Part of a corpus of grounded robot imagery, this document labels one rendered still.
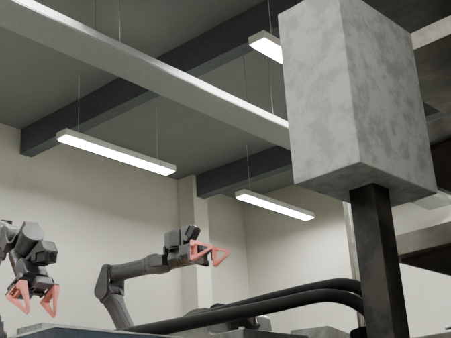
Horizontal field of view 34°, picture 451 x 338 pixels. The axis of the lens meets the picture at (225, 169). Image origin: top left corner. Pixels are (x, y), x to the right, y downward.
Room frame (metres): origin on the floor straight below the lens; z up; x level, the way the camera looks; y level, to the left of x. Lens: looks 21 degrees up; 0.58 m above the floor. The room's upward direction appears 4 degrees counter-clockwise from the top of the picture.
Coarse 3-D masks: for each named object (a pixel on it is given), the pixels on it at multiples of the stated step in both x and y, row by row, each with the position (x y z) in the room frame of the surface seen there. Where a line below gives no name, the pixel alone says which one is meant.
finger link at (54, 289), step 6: (36, 276) 1.79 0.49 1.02; (30, 282) 1.80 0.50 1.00; (36, 282) 1.78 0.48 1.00; (42, 282) 1.80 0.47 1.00; (48, 282) 1.81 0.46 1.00; (48, 288) 1.83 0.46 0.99; (54, 288) 1.82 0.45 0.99; (48, 294) 1.83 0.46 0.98; (54, 294) 1.82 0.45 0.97; (42, 300) 1.85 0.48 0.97; (48, 300) 1.85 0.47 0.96; (54, 300) 1.82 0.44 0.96; (42, 306) 1.85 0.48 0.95; (48, 306) 1.84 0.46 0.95; (54, 306) 1.81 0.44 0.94; (48, 312) 1.83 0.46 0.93; (54, 312) 1.81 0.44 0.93
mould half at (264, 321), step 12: (192, 312) 1.93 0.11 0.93; (228, 324) 1.95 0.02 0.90; (264, 324) 2.06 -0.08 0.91; (180, 336) 1.96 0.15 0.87; (192, 336) 1.93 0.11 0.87; (204, 336) 1.90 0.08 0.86; (216, 336) 1.87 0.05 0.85; (228, 336) 1.84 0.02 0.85; (240, 336) 1.82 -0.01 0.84; (252, 336) 1.84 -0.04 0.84; (264, 336) 1.87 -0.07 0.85; (276, 336) 1.90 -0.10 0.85; (288, 336) 1.94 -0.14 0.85; (300, 336) 1.98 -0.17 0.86
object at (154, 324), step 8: (208, 312) 1.58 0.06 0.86; (216, 312) 1.58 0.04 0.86; (224, 312) 1.58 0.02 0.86; (232, 312) 1.58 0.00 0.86; (168, 320) 1.55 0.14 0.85; (176, 320) 1.55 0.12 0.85; (184, 320) 1.56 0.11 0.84; (192, 320) 1.56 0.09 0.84; (200, 320) 1.56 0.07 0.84; (208, 320) 1.57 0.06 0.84; (216, 320) 1.58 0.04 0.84; (224, 320) 1.58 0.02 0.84; (232, 320) 1.59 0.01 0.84; (128, 328) 1.53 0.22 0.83; (136, 328) 1.53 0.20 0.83; (144, 328) 1.53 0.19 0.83; (152, 328) 1.54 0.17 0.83; (160, 328) 1.54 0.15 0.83; (168, 328) 1.55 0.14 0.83; (176, 328) 1.55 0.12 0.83; (184, 328) 1.56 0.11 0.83; (192, 328) 1.57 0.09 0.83
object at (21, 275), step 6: (18, 276) 1.76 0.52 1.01; (24, 276) 1.77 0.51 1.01; (30, 276) 1.78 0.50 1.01; (42, 276) 1.81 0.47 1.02; (12, 282) 1.78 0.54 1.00; (30, 288) 1.81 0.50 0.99; (36, 288) 1.84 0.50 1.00; (42, 288) 1.85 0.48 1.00; (36, 294) 1.85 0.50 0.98; (42, 294) 1.86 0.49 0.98
